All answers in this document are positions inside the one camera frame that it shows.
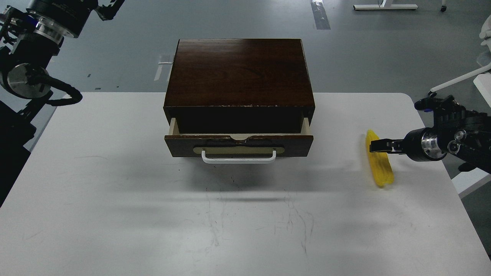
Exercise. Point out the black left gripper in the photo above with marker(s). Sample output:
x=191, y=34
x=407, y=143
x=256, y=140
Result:
x=70, y=16

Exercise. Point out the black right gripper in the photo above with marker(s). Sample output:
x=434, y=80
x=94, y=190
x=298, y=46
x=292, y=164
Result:
x=418, y=145

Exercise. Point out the yellow corn cob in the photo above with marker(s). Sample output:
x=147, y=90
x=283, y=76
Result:
x=379, y=162

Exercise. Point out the wooden drawer with white handle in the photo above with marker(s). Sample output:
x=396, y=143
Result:
x=239, y=148

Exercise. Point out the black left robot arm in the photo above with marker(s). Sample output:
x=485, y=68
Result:
x=32, y=38

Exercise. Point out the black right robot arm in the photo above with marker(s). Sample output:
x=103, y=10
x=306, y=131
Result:
x=465, y=134

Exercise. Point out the dark wooden drawer cabinet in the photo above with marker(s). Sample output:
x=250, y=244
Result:
x=239, y=86

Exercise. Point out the white chair leg with caster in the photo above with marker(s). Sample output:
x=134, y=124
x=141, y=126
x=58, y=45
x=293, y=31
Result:
x=432, y=92

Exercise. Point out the white table edge right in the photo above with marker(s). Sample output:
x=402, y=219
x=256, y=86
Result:
x=467, y=182

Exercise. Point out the white table base far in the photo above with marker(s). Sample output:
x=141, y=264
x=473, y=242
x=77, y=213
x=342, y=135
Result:
x=385, y=5

